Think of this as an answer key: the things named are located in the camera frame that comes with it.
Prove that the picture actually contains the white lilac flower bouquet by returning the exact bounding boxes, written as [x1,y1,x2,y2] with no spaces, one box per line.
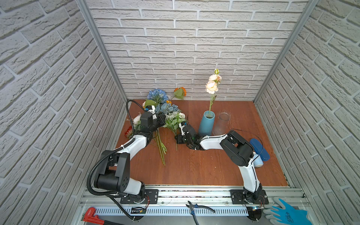
[164,111,187,136]

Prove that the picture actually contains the orange gerbera flower stem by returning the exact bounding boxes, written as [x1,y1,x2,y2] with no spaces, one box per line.
[170,87,187,100]

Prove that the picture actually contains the peach rose flower stem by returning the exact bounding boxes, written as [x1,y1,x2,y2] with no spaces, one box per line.
[206,68,222,118]

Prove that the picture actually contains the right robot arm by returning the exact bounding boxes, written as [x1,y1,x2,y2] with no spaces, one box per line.
[175,122,263,203]

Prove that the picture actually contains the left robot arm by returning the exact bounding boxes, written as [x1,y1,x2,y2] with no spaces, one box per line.
[86,111,166,202]

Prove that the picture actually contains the teal ceramic vase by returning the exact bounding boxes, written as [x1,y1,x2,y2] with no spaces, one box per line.
[198,111,215,136]

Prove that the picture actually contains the clear ribbed glass vase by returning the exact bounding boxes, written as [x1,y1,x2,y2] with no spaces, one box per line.
[212,112,230,136]

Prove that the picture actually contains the white pink flower bunch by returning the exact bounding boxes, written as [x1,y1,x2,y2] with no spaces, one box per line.
[124,114,167,165]

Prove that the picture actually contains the dusty blue flower stem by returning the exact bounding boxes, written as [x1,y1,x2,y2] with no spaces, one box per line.
[155,103,180,114]

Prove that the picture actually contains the blue hydrangea flower stem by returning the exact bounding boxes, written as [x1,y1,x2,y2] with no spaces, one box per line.
[147,89,168,104]

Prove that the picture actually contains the blue spray bottle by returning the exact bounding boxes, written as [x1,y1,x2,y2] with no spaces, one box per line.
[250,138,271,168]

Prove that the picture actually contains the red clamp tool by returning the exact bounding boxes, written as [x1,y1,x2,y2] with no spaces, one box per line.
[82,207,123,225]

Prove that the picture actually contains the blue work glove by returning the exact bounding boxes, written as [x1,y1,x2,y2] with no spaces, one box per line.
[263,197,312,225]

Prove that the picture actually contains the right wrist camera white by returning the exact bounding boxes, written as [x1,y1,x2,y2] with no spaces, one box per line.
[179,122,187,136]

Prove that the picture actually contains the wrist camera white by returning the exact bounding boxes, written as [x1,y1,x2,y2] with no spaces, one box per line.
[147,105,157,120]
[179,122,187,136]

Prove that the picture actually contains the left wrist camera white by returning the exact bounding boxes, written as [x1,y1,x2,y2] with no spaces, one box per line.
[147,105,157,120]

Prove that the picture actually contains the black handled pliers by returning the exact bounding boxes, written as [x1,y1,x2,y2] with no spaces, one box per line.
[185,201,216,225]

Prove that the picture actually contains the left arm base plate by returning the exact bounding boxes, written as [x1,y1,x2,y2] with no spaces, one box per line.
[121,189,159,205]

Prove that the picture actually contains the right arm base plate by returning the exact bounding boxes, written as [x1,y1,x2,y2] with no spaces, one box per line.
[230,187,269,205]

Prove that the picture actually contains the black corrugated cable hose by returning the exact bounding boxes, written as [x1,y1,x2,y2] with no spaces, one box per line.
[86,99,147,221]

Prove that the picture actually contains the aluminium rail frame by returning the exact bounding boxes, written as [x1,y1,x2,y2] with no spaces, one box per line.
[75,184,313,217]

